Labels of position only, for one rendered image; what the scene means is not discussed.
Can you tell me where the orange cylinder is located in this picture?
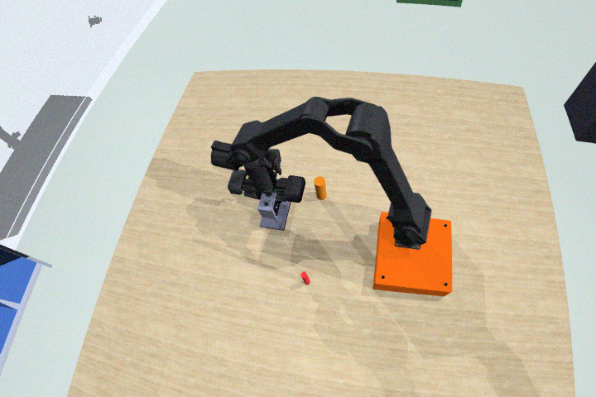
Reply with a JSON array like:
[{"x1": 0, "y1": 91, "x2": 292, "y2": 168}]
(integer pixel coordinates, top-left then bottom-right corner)
[{"x1": 314, "y1": 176, "x2": 327, "y2": 200}]

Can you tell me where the red peg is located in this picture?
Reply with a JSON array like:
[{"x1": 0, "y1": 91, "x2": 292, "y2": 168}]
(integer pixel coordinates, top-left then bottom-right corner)
[{"x1": 300, "y1": 272, "x2": 310, "y2": 285}]

